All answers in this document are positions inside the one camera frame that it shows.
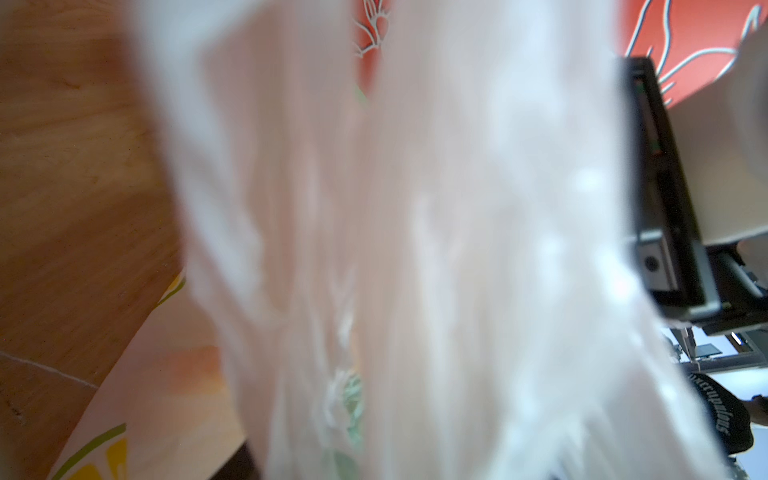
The white lemon-print plastic bag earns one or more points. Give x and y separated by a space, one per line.
432 279

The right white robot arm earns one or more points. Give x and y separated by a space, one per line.
700 178

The person in black shirt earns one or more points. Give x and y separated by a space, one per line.
732 417

